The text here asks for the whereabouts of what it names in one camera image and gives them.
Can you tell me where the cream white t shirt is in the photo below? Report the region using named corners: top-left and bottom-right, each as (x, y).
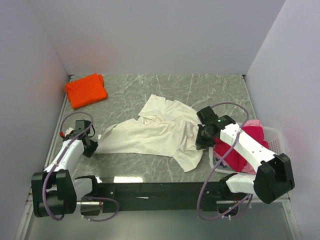
top-left (95, 94), bottom-right (203, 172)

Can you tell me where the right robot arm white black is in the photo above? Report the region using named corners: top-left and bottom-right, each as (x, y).
top-left (195, 106), bottom-right (295, 204)

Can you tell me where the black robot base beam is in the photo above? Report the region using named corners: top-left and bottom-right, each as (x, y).
top-left (82, 182), bottom-right (246, 213)

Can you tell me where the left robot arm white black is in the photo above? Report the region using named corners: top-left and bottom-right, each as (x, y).
top-left (31, 120), bottom-right (100, 218)

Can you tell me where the light pink t shirt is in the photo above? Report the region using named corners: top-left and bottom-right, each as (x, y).
top-left (242, 119), bottom-right (264, 131)

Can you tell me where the magenta t shirt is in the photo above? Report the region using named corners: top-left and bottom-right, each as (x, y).
top-left (214, 128), bottom-right (269, 174)

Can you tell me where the folded orange t shirt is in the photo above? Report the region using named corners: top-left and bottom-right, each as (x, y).
top-left (64, 73), bottom-right (108, 110)

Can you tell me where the white plastic laundry basket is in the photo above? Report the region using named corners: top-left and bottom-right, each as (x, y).
top-left (208, 126), bottom-right (286, 174)

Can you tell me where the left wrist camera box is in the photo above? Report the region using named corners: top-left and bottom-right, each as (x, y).
top-left (59, 127), bottom-right (74, 138)

